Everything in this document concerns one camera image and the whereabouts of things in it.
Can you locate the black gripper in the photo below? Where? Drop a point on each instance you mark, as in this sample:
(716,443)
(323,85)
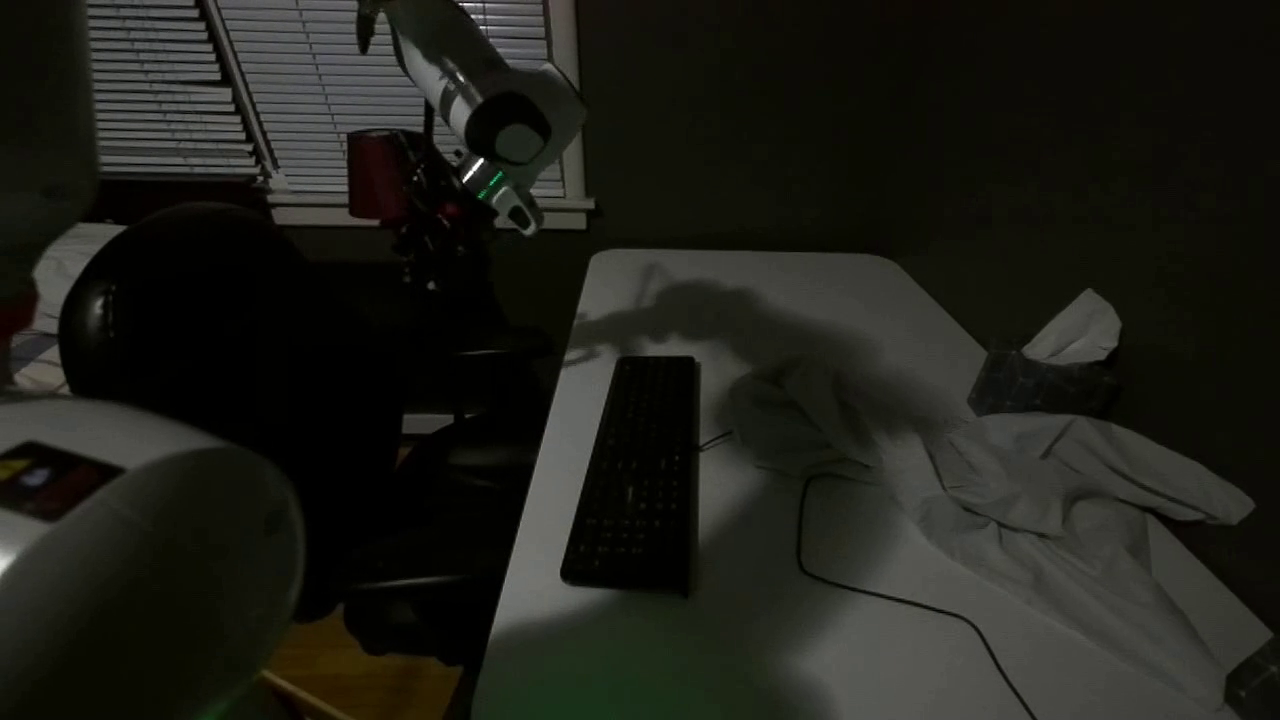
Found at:
(447,226)

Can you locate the black office chair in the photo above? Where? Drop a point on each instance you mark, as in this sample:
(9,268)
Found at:
(400,416)

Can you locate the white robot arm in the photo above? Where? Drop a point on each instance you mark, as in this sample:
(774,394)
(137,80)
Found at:
(491,131)

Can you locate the red cup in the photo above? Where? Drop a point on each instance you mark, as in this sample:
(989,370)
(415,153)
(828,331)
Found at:
(377,179)

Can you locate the white window blinds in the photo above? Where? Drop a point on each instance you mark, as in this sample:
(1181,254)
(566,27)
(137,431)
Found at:
(265,91)

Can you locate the black keyboard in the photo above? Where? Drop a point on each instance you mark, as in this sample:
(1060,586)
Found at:
(639,507)

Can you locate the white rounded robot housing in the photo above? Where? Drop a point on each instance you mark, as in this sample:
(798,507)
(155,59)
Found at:
(147,567)

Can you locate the dark tissue box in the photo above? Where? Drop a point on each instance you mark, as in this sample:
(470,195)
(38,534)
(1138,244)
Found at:
(1060,370)

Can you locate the white crumpled cloth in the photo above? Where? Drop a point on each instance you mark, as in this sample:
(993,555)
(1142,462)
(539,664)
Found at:
(1044,507)

